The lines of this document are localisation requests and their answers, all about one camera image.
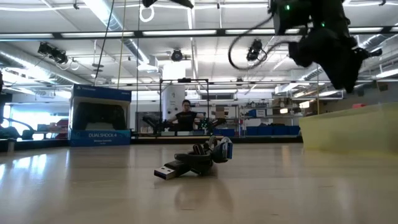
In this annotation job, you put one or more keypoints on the black ceiling-hung camera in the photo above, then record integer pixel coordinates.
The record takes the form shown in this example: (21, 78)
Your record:
(255, 49)

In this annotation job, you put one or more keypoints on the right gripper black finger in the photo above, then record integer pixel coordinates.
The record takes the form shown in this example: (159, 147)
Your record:
(335, 76)
(348, 82)

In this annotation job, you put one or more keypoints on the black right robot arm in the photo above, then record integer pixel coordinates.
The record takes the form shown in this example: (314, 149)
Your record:
(332, 12)

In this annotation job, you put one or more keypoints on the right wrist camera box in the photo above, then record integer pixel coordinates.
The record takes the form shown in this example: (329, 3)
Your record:
(289, 18)

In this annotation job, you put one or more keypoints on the black overhead frame bar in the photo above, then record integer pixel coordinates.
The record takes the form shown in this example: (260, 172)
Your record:
(93, 33)

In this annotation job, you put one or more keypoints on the black aluminium table frame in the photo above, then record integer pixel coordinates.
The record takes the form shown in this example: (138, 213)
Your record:
(46, 143)

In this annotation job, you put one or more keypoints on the white column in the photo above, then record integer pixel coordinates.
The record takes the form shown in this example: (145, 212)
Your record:
(172, 77)

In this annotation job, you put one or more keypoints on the person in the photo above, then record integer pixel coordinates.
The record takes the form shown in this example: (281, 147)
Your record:
(186, 119)

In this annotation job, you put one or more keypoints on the blue DualShock controller box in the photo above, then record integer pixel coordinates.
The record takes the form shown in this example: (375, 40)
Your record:
(99, 138)

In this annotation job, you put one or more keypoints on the black background rig frame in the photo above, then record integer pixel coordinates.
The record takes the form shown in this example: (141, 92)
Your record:
(160, 102)

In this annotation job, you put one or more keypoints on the yellow translucent plastic bin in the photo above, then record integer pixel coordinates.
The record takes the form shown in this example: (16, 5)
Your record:
(348, 130)

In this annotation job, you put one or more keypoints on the row of blue bins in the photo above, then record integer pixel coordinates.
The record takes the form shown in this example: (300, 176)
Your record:
(273, 130)

